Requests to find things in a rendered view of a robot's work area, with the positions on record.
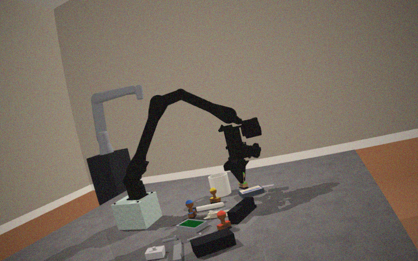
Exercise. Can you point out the cream cup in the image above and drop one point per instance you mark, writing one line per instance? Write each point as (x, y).
(220, 182)

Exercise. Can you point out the cream rounded cylinder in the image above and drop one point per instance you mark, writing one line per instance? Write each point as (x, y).
(209, 206)

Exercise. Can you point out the red-handled rubber stamp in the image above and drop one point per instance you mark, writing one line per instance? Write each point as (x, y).
(224, 224)

